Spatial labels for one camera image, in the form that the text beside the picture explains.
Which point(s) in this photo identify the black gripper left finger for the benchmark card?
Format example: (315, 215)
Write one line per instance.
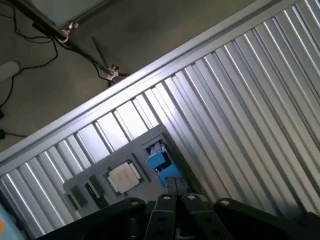
(160, 220)

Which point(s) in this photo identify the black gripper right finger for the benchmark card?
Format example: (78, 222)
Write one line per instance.
(197, 220)

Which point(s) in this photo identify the silver CPU chip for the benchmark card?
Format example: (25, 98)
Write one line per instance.
(125, 175)

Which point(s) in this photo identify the green RAM stick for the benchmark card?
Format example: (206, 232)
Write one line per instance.
(93, 191)

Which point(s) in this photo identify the grey parts rack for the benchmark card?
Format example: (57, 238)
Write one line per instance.
(135, 147)

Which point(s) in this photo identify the light blue plastic object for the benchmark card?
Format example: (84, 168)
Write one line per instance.
(7, 225)

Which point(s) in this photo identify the white power strip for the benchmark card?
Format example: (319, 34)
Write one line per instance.
(8, 70)

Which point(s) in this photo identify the silver metal pole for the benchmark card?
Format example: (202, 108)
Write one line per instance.
(87, 13)

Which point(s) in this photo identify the black tripod stand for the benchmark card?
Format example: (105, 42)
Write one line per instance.
(37, 16)

